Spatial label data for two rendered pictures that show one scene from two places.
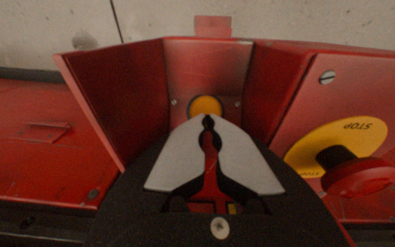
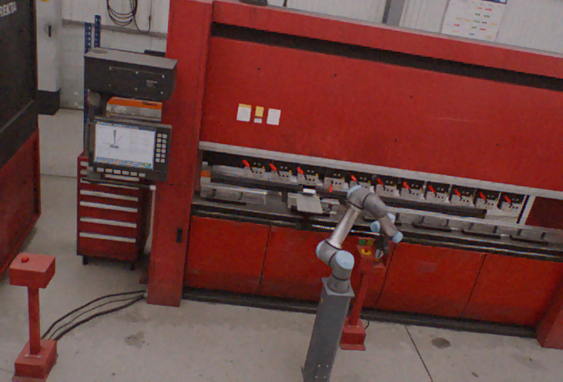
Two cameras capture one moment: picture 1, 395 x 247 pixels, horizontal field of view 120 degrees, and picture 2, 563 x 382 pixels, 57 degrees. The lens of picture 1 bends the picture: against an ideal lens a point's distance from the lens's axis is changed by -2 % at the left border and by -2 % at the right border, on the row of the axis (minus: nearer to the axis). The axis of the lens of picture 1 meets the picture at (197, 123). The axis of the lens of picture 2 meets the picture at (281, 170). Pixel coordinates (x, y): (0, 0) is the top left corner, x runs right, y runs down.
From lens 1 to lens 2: 3.79 m
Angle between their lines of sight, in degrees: 31
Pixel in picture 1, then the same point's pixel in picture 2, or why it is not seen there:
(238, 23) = not seen: hidden behind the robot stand
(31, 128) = (431, 268)
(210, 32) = (356, 331)
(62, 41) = (457, 345)
